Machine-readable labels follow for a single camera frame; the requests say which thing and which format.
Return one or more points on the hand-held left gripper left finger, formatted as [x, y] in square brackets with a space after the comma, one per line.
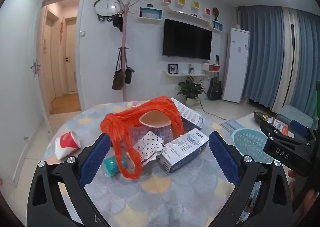
[96, 157]

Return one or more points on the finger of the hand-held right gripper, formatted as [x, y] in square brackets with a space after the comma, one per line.
[280, 135]
[298, 127]

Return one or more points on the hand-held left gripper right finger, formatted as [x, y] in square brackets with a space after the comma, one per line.
[222, 159]

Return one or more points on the light blue plastic basket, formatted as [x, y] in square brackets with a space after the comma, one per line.
[247, 142]

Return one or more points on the red and white paper cup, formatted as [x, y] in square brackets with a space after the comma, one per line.
[66, 142]

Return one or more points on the orange plastic bag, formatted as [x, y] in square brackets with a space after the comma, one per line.
[112, 124]

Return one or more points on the polka dot white pouch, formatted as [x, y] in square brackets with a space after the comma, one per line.
[150, 142]

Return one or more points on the clear plastic box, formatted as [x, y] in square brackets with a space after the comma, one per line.
[162, 133]

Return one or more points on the person's right hand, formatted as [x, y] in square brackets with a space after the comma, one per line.
[291, 174]

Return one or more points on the orange box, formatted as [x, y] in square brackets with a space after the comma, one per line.
[282, 127]

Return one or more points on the teal sofa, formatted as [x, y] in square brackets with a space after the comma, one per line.
[290, 110]

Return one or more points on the white coffee table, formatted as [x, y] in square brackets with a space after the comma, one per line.
[246, 120]

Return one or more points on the patterned grey tablecloth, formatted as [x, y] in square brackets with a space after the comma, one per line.
[155, 192]

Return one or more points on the potted green plant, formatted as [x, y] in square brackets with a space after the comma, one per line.
[191, 89]

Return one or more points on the blue and beige curtain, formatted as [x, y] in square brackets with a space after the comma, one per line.
[270, 54]

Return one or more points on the brown hanging bag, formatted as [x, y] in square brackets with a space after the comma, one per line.
[117, 79]

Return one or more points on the white refrigerator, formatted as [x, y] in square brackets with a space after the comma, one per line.
[236, 67]

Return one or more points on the black hanging bag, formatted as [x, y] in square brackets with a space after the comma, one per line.
[129, 75]

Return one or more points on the small shelf ornament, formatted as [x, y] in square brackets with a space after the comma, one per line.
[191, 69]

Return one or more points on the black object on cabinet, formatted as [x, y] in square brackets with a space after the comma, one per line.
[217, 60]

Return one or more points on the white open door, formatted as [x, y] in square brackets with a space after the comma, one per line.
[20, 92]

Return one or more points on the beige hallway door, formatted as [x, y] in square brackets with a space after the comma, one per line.
[71, 54]

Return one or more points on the pink coat rack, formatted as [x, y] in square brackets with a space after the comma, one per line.
[124, 42]

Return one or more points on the black cap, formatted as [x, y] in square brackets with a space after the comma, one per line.
[117, 23]

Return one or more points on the red round ornament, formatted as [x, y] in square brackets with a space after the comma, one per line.
[216, 11]

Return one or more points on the white low wall shelf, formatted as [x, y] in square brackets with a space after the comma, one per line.
[185, 75]

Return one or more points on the white and red wall cabinet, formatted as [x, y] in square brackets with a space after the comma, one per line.
[211, 67]

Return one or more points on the black butterfly picture frame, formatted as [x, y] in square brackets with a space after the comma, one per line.
[172, 69]

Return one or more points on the wall-mounted television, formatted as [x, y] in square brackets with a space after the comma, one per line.
[187, 39]

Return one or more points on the small blue wall cube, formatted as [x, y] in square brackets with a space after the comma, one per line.
[217, 25]

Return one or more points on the white curved wall shelf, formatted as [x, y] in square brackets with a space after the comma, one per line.
[190, 17]

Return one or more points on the panda wall clock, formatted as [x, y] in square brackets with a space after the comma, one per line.
[107, 7]

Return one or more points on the blue wall box shelf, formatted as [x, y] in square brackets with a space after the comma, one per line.
[150, 14]

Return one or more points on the yellow wall cube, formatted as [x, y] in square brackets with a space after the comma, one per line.
[196, 5]
[182, 2]

